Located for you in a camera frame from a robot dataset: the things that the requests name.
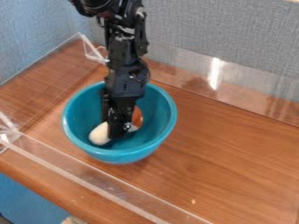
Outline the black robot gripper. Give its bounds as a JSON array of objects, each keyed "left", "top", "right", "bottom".
[{"left": 102, "top": 59, "right": 151, "bottom": 139}]

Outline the blue plastic bowl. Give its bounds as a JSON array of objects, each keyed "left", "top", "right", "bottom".
[{"left": 60, "top": 80, "right": 179, "bottom": 165}]

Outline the white brown toy mushroom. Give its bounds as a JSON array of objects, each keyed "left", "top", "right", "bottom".
[{"left": 88, "top": 107, "right": 145, "bottom": 145}]

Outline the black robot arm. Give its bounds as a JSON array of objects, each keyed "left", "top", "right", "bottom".
[{"left": 68, "top": 0, "right": 151, "bottom": 139}]

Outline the clear acrylic left barrier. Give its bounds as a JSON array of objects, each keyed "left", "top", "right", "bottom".
[{"left": 0, "top": 33, "right": 99, "bottom": 129}]

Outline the clear acrylic barrier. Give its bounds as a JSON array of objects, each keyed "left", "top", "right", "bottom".
[
  {"left": 0, "top": 33, "right": 99, "bottom": 129},
  {"left": 145, "top": 42, "right": 299, "bottom": 127},
  {"left": 0, "top": 132, "right": 213, "bottom": 224}
]

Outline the clear acrylic front barrier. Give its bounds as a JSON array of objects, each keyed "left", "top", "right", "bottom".
[{"left": 0, "top": 132, "right": 213, "bottom": 224}]

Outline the clear acrylic back barrier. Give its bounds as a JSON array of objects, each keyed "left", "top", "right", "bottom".
[{"left": 145, "top": 42, "right": 299, "bottom": 127}]

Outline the clear acrylic corner bracket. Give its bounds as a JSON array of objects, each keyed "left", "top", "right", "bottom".
[{"left": 80, "top": 34, "right": 109, "bottom": 65}]

